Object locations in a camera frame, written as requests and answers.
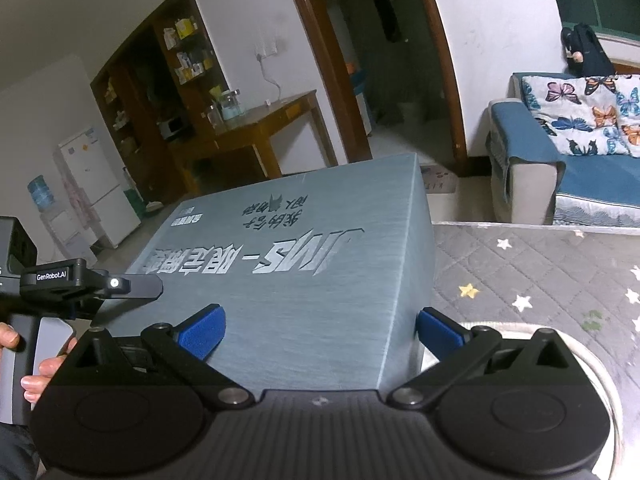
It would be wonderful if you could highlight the glass jar with teal contents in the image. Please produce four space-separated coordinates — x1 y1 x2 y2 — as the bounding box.
220 89 243 121

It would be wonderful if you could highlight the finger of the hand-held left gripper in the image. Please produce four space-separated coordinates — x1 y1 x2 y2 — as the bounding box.
97 272 164 302

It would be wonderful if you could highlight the dark bag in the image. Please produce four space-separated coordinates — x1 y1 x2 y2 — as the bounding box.
560 22 617 78

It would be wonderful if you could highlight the wooden door frame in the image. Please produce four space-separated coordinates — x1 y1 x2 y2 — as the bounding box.
280 0 496 178

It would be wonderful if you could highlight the light doormat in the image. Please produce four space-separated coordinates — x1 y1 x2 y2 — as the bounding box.
420 162 458 193

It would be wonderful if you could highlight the round black induction cooker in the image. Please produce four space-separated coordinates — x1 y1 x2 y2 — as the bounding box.
417 320 628 480

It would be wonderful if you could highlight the butterfly print cushion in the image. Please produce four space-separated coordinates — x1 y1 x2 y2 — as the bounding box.
520 74 623 157
616 74 640 158

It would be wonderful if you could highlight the white refrigerator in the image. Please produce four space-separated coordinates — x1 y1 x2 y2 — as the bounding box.
52 126 143 250

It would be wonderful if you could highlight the brown wooden table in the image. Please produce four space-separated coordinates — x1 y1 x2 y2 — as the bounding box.
182 90 340 193

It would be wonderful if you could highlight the blue sofa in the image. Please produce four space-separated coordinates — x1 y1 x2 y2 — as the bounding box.
487 72 640 228

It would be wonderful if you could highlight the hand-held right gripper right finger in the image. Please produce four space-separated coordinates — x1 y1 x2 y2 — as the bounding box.
387 306 576 408

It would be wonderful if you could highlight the white charger cable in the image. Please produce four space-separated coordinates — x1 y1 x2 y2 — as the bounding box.
260 55 284 107

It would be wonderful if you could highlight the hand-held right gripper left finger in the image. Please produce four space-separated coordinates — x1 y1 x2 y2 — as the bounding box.
75 303 256 408

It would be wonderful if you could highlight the large grey cardboard box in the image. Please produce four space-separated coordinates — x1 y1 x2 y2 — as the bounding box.
107 152 436 396

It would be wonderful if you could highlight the water dispenser with blue bottle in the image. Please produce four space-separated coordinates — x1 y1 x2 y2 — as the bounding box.
27 175 96 263

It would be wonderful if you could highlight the dark wooden shelf cabinet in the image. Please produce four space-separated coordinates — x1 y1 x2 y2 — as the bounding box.
90 0 231 206

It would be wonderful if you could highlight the person's left hand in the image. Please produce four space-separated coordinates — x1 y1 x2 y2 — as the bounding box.
0 322 78 403

